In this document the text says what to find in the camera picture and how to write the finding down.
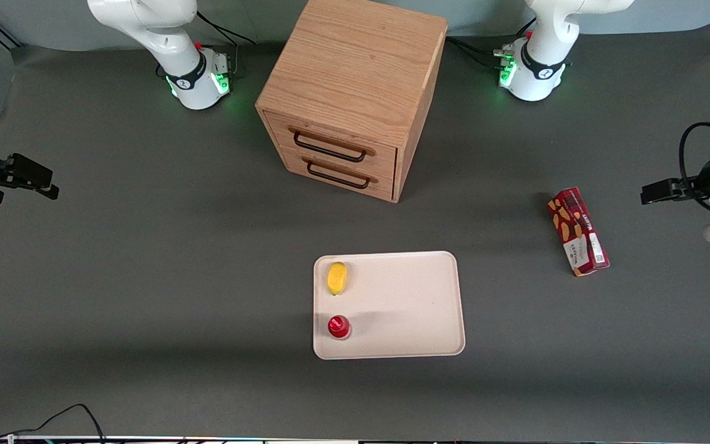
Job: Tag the red tartan cookie box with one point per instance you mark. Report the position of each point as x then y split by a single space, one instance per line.
579 231

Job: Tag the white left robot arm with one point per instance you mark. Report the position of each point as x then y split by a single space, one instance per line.
546 43

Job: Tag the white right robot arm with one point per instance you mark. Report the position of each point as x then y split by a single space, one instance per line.
170 37

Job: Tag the cream plastic tray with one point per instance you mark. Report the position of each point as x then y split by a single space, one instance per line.
404 308

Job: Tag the yellow lemon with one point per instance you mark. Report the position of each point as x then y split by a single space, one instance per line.
336 277

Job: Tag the wooden two-drawer cabinet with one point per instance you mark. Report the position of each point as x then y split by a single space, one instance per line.
355 61

